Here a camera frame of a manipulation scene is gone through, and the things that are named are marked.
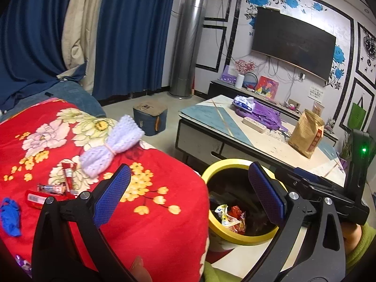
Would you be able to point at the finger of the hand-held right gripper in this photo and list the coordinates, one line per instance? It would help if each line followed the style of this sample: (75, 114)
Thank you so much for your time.
(305, 174)

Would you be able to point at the green tote bag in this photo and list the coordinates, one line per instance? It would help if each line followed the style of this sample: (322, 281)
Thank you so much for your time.
(357, 114)

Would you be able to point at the white power strip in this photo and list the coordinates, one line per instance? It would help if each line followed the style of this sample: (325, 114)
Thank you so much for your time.
(254, 124)

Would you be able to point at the green fleece jacket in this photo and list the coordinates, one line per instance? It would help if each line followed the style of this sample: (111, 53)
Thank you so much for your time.
(223, 273)

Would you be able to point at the white vase pink flowers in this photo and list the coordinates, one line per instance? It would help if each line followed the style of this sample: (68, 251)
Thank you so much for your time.
(240, 80)

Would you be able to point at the white wall plug adapter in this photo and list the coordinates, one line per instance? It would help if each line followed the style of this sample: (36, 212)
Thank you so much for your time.
(302, 77)

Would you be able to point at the coffee table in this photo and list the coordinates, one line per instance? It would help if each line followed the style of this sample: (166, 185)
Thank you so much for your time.
(205, 114)

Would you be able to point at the blue white tissue pack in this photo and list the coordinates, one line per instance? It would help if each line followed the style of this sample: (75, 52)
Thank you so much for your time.
(242, 102)

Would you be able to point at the blue wrapper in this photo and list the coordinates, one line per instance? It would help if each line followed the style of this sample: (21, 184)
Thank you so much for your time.
(10, 217)

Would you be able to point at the black wall clock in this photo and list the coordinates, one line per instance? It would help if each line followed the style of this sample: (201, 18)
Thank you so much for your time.
(370, 45)

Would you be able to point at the black wall television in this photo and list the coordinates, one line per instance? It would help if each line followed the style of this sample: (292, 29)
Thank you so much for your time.
(290, 44)

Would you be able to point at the red snack packet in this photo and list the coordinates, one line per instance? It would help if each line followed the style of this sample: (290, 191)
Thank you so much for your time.
(33, 199)

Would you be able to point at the white printed snack wrapper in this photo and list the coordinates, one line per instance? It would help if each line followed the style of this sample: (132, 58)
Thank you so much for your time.
(221, 216)

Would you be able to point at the blue storage stool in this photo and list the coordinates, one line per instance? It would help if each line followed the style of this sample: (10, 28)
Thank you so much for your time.
(147, 123)

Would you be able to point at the white knitted cloth bundle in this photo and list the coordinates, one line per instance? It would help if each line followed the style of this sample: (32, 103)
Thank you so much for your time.
(117, 135)

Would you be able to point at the brown paper bag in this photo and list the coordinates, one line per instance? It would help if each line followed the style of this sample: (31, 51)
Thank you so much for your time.
(305, 135)

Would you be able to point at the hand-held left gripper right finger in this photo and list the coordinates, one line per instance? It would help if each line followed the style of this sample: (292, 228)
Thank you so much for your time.
(267, 194)

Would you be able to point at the red plastic bag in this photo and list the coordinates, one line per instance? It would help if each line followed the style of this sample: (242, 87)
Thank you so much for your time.
(238, 223)

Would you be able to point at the purple backpack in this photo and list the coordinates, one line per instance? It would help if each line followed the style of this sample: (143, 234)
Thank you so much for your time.
(264, 114)

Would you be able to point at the colourful painting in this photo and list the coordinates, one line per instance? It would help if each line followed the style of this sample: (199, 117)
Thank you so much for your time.
(267, 88)

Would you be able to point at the yellow rimmed trash bin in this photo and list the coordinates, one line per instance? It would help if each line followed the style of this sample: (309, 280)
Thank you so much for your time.
(223, 167)

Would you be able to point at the small orange packet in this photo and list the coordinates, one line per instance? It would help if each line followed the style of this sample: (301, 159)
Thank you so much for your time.
(317, 108)

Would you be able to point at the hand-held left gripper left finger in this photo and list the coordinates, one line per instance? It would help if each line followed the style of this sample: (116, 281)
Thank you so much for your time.
(111, 196)

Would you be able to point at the red floral blanket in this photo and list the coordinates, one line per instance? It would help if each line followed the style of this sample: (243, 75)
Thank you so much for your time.
(164, 235)

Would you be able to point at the white paper note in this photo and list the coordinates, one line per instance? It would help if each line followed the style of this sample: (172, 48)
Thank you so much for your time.
(315, 92)

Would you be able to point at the silver tower air conditioner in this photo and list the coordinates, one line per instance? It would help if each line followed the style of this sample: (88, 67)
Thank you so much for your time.
(186, 50)

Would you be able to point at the person's right forearm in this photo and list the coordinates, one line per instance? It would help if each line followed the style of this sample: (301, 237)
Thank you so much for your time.
(361, 249)

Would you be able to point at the small pink object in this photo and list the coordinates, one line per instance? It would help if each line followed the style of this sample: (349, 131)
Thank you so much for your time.
(292, 106)

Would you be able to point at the red tube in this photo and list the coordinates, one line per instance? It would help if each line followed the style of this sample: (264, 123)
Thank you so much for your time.
(69, 179)

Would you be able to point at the round sand art ornament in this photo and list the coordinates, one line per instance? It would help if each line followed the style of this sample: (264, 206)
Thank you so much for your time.
(251, 86)

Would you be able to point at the person's left hand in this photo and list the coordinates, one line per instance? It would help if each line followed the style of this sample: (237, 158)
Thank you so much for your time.
(141, 270)

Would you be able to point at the beige curtain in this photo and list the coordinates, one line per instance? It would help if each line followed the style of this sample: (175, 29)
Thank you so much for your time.
(82, 20)

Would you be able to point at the purple candy wrapper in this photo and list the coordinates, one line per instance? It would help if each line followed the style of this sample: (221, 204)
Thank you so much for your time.
(23, 265)

